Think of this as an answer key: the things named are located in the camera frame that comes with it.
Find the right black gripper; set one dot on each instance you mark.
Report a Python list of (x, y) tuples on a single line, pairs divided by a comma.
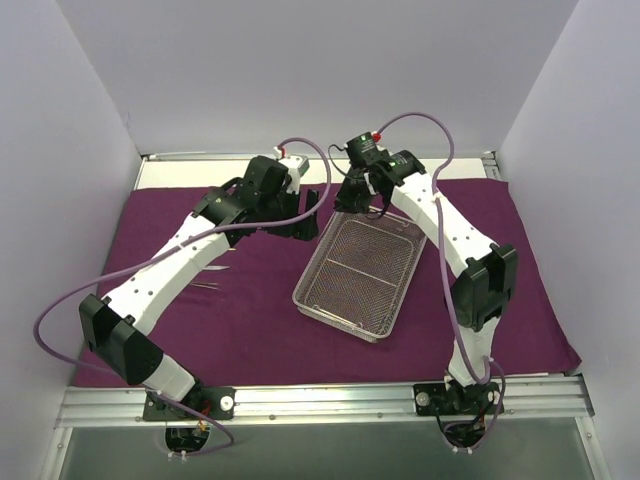
[(351, 193)]

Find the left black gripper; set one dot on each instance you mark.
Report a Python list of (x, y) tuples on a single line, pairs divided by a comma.
[(298, 214)]

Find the metal mesh instrument tray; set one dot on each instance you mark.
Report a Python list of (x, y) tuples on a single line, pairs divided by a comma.
[(359, 274)]

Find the purple cloth wrap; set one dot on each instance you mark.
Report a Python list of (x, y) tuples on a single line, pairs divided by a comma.
[(249, 332)]

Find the silver tweezers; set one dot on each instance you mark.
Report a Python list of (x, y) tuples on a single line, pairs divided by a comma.
[(210, 286)]

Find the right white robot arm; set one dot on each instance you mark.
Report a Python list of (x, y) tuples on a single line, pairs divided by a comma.
[(478, 274)]

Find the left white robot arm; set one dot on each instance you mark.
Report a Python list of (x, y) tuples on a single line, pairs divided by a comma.
[(116, 327)]

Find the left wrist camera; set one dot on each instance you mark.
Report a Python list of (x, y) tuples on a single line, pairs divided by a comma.
[(265, 175)]

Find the aluminium right side rail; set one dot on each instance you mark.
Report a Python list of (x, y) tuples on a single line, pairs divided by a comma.
[(491, 166)]

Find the aluminium rail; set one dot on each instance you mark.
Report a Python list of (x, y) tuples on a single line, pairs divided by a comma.
[(491, 166), (528, 397)]

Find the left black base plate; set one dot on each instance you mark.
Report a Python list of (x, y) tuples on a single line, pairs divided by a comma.
[(217, 403)]

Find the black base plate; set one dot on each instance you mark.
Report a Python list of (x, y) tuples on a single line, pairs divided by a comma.
[(217, 403), (451, 399)]

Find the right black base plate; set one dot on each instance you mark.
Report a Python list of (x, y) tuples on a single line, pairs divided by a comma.
[(451, 399)]

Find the aluminium front rail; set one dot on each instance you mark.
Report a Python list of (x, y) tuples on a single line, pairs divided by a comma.
[(528, 397)]

